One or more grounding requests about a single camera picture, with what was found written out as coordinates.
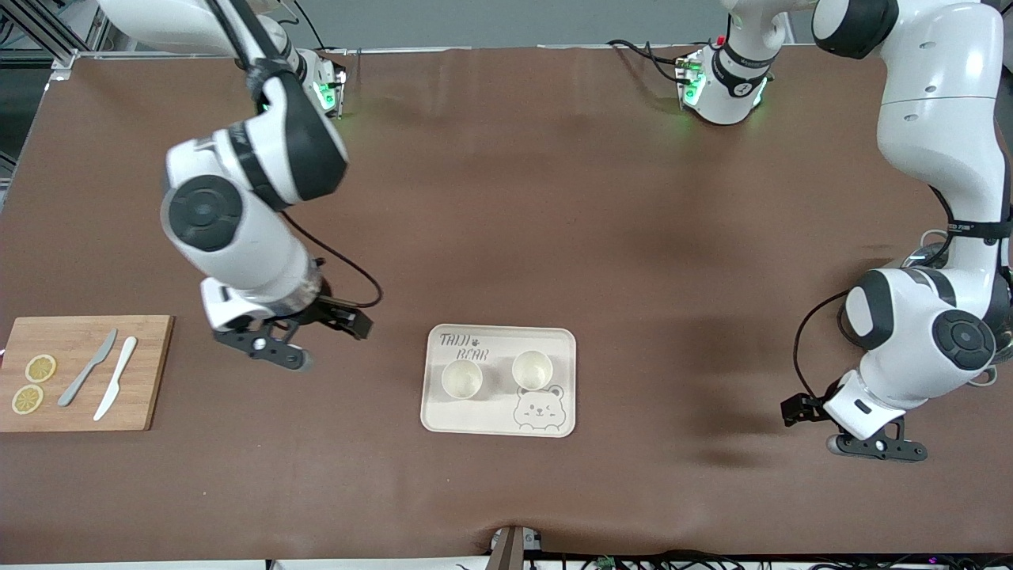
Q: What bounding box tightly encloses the white plastic cup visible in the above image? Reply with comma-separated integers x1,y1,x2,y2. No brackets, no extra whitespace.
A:
441,358,484,401

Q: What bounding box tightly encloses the white paper cup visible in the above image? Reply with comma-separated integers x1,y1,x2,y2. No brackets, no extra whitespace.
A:
511,349,554,390

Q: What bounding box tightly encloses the white bear print tray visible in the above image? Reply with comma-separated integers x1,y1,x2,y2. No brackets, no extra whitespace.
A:
419,324,578,439

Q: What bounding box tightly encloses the wooden cutting board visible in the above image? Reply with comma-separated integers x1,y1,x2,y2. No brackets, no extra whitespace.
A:
0,315,175,433

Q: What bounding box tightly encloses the grey-green electric cooking pot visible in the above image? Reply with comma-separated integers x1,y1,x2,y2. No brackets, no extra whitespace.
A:
902,241,1013,387

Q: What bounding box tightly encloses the white plastic knife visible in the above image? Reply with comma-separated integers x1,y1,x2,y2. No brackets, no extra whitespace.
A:
93,336,138,422

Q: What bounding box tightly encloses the grey plastic knife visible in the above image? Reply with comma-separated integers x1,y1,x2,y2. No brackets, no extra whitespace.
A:
57,329,119,409

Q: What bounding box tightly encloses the brown table cover mat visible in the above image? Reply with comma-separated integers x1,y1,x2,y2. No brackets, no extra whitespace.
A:
0,46,1013,564

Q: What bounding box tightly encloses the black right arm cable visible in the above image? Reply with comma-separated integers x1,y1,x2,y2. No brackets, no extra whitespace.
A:
207,0,385,310

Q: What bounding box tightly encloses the brown camera stand post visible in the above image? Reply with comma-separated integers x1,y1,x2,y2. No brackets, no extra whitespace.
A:
487,524,545,570

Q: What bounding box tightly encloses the black base cable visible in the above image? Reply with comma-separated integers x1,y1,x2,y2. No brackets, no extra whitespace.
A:
293,0,330,53
608,38,691,86

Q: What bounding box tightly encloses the aluminium frame profile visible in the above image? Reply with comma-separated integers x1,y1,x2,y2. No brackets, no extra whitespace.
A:
0,0,108,84

